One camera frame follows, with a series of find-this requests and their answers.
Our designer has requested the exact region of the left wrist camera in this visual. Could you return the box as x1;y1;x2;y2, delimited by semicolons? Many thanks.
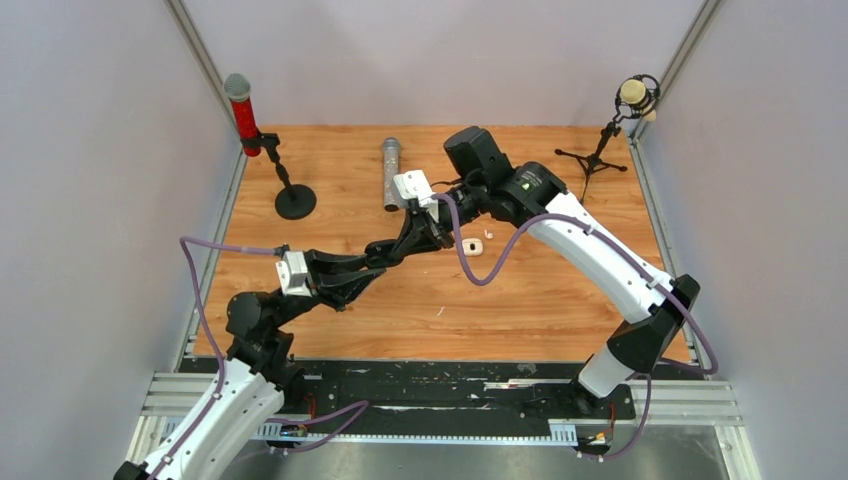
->
275;251;312;297

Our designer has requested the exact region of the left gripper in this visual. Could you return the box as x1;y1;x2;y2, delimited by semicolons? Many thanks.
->
271;247;386;330

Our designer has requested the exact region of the red glitter microphone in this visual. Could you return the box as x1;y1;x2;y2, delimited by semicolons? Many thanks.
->
223;73;262;157

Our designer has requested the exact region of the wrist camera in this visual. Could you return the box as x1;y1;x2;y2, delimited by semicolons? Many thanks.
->
275;251;312;297
391;170;439;221

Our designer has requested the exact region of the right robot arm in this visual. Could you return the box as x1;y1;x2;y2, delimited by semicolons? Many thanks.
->
386;126;700;418

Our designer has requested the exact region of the black earbud charging case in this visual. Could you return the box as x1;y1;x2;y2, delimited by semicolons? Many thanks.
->
364;240;400;269

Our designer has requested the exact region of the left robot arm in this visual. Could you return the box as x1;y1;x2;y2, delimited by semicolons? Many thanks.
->
115;245;386;479

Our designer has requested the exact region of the beige condenser microphone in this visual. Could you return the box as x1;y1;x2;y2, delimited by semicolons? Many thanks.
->
616;74;661;122

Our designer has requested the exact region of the slotted cable duct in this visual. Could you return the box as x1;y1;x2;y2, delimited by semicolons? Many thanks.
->
251;417;579;446

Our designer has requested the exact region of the white earbud case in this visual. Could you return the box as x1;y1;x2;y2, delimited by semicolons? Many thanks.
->
461;238;484;257

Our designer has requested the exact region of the black tripod mic stand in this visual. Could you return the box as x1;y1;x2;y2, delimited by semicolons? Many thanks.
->
554;80;628;203

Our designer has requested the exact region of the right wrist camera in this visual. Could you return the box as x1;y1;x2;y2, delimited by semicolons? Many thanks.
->
391;170;439;221

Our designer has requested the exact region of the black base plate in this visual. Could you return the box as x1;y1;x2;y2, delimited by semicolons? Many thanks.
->
280;360;637;437

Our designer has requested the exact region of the silver glitter microphone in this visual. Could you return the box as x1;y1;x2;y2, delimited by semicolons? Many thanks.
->
381;137;401;212

